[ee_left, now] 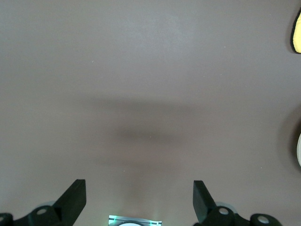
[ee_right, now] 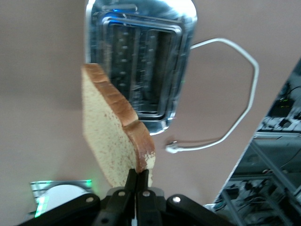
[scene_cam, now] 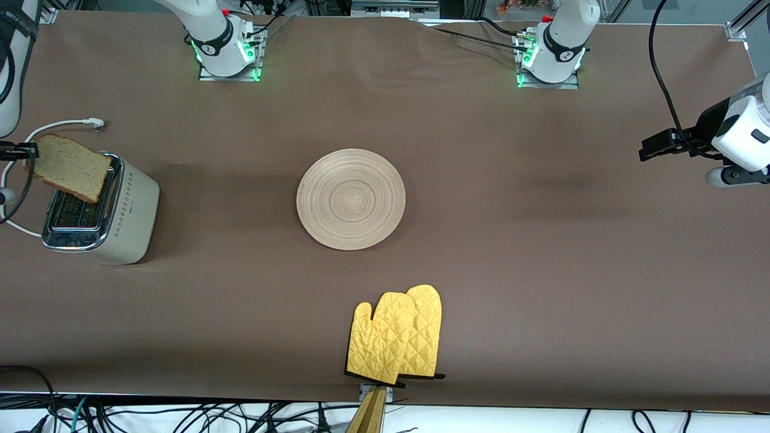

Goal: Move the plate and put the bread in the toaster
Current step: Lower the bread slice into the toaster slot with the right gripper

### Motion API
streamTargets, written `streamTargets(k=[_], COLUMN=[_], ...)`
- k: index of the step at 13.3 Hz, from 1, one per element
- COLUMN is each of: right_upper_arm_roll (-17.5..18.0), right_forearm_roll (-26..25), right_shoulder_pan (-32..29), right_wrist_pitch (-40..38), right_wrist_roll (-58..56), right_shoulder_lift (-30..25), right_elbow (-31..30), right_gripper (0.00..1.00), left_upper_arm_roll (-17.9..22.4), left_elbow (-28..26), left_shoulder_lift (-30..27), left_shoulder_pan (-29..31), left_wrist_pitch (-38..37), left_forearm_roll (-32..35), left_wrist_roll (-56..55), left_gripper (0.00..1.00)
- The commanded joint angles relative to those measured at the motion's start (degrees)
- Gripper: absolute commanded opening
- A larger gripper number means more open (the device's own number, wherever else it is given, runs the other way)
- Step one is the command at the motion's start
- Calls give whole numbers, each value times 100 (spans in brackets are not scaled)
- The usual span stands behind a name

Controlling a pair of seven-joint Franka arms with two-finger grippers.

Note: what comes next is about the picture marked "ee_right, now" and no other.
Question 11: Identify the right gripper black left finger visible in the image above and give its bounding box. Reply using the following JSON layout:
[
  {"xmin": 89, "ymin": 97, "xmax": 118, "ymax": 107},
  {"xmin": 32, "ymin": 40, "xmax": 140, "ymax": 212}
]
[{"xmin": 16, "ymin": 168, "xmax": 138, "ymax": 226}]

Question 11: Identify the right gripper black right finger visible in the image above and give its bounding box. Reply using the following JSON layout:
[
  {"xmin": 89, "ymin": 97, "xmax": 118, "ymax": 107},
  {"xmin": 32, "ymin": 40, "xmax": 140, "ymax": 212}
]
[{"xmin": 137, "ymin": 169, "xmax": 238, "ymax": 226}]

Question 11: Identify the slice of bread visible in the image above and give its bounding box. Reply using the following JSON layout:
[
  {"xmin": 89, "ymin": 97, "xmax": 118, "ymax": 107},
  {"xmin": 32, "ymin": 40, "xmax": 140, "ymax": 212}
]
[{"xmin": 81, "ymin": 63, "xmax": 156, "ymax": 188}]

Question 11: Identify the cream toaster with chrome top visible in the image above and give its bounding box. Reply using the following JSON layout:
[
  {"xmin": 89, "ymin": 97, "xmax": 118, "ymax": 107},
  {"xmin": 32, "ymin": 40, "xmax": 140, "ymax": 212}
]
[{"xmin": 84, "ymin": 0, "xmax": 198, "ymax": 137}]

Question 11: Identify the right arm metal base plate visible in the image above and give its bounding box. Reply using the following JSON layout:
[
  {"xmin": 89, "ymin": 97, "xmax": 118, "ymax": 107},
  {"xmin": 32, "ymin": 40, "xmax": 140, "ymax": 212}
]
[{"xmin": 29, "ymin": 179, "xmax": 93, "ymax": 218}]

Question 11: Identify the aluminium frame rack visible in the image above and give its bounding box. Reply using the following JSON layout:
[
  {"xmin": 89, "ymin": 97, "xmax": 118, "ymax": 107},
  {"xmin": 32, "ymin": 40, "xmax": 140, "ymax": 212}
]
[{"xmin": 204, "ymin": 130, "xmax": 301, "ymax": 226}]

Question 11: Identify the white toaster power cord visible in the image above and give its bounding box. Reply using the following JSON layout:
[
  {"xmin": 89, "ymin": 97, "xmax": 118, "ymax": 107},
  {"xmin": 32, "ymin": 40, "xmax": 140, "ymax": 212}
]
[{"xmin": 164, "ymin": 37, "xmax": 260, "ymax": 154}]

